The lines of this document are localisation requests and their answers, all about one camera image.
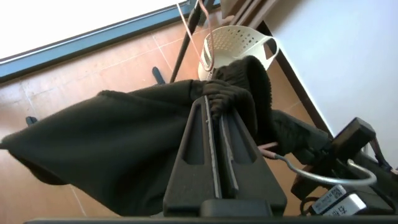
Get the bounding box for pink clothes hanger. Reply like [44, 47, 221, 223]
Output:
[257, 142, 377, 187]
[176, 0, 215, 72]

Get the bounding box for white laundry basket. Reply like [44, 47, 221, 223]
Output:
[197, 25, 280, 82]

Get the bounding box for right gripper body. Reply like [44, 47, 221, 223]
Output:
[291, 117, 398, 215]

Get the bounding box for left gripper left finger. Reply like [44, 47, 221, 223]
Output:
[163, 95, 222, 217]

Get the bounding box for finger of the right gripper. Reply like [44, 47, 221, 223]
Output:
[270, 109, 332, 165]

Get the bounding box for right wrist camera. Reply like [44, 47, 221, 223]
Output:
[310, 184, 368, 217]

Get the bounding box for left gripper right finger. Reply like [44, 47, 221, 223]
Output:
[219, 107, 287, 217]

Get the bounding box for black shorts with pale cords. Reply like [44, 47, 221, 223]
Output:
[0, 55, 330, 217]

